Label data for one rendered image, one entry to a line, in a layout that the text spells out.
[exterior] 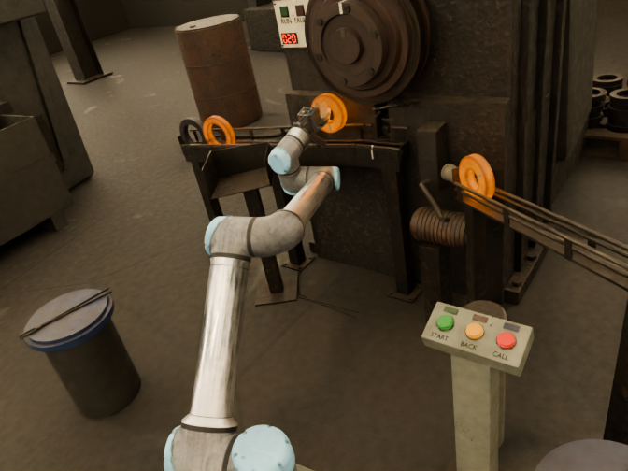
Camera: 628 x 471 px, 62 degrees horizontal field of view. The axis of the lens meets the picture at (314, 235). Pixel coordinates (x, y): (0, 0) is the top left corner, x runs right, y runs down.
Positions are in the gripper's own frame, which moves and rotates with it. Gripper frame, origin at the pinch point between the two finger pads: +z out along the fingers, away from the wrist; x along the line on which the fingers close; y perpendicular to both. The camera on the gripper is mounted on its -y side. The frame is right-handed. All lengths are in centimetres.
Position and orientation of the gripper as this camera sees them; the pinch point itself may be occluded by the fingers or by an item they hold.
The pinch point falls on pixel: (327, 108)
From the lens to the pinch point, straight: 217.8
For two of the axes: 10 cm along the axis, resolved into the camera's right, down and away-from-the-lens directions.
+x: -8.0, -1.7, 5.8
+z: 5.0, -7.2, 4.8
